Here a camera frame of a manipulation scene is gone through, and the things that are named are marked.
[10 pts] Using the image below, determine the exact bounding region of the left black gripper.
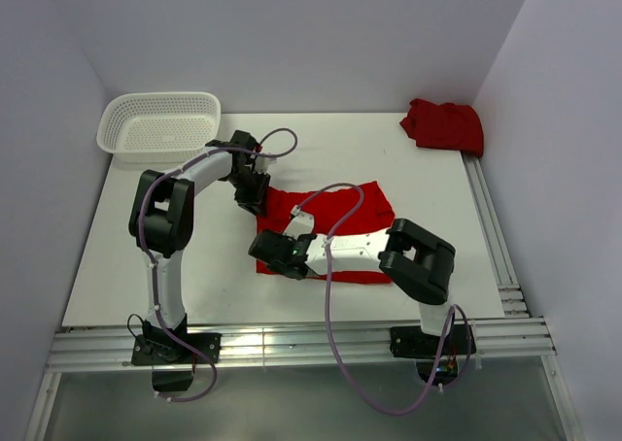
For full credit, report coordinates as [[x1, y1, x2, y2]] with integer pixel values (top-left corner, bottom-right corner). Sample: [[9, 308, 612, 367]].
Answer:
[[226, 168, 271, 218]]

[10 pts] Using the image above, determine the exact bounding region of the bright red t-shirt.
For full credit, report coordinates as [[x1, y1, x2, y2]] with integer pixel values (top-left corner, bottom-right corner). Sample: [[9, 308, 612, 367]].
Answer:
[[255, 181, 396, 287]]

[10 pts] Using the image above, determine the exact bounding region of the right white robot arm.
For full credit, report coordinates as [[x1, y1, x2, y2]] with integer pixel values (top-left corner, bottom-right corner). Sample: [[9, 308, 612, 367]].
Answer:
[[249, 219, 456, 354]]

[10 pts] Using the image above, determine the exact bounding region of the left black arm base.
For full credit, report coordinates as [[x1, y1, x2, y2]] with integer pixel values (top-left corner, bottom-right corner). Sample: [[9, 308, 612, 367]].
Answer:
[[126, 314, 222, 403]]

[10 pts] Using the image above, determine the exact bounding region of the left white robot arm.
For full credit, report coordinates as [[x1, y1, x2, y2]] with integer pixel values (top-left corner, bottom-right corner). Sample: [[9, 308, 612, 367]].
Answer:
[[128, 130, 270, 362]]

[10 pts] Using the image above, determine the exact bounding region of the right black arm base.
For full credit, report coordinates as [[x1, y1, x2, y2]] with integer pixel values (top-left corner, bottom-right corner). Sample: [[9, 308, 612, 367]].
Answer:
[[390, 323, 477, 385]]

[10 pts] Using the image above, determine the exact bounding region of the white perforated plastic basket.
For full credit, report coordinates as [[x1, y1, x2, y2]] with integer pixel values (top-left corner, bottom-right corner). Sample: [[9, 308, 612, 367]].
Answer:
[[96, 91, 222, 163]]

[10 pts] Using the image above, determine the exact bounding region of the dark red t-shirt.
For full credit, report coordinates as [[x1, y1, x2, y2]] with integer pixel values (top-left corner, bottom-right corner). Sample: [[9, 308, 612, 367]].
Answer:
[[399, 98, 485, 157]]

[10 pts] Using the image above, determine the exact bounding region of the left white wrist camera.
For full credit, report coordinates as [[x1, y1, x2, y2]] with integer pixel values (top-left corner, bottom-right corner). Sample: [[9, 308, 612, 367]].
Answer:
[[255, 156, 277, 174]]

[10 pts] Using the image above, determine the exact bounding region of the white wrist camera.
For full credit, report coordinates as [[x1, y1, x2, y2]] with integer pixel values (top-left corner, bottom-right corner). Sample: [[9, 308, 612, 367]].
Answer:
[[283, 205, 315, 239], [255, 156, 277, 174]]

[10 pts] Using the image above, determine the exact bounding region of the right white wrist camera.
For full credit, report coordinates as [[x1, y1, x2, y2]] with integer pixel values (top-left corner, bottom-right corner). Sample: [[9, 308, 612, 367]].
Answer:
[[283, 205, 315, 239]]

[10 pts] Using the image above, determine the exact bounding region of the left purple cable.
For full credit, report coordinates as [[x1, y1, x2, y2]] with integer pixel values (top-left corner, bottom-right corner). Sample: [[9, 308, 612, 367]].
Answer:
[[138, 128, 298, 403]]

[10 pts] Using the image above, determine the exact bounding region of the right side aluminium rail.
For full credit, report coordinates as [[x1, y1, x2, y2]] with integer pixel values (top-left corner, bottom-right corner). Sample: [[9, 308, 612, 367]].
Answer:
[[462, 154, 532, 319]]

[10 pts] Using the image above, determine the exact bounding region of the aluminium rail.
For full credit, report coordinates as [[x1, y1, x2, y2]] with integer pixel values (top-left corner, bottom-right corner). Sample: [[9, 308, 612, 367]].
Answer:
[[45, 318, 556, 373], [462, 154, 532, 319]]

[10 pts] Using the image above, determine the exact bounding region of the front aluminium rail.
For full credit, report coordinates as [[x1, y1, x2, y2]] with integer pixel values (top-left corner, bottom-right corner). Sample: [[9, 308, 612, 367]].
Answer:
[[45, 318, 556, 373]]

